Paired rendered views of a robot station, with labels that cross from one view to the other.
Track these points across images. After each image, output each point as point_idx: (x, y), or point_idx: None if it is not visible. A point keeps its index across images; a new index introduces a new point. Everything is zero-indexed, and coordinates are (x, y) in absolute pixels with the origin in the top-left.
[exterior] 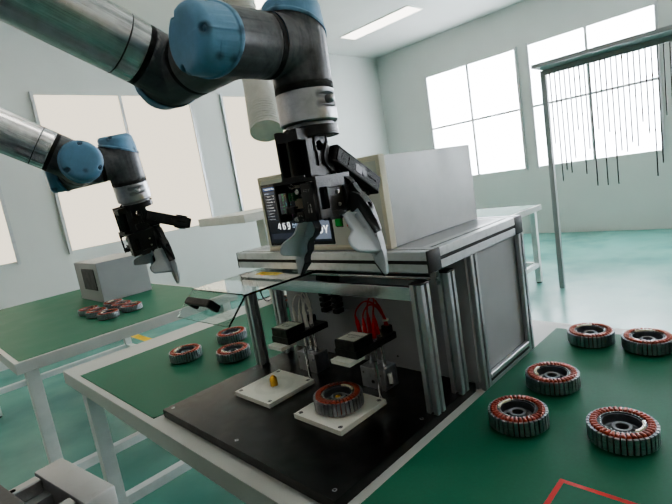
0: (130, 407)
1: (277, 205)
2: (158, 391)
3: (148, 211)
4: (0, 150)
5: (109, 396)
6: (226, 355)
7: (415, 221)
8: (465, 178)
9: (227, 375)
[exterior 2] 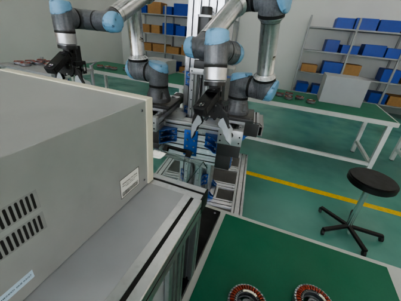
0: (258, 223)
1: (86, 67)
2: (259, 240)
3: (207, 89)
4: None
5: (295, 235)
6: (239, 284)
7: None
8: None
9: (218, 266)
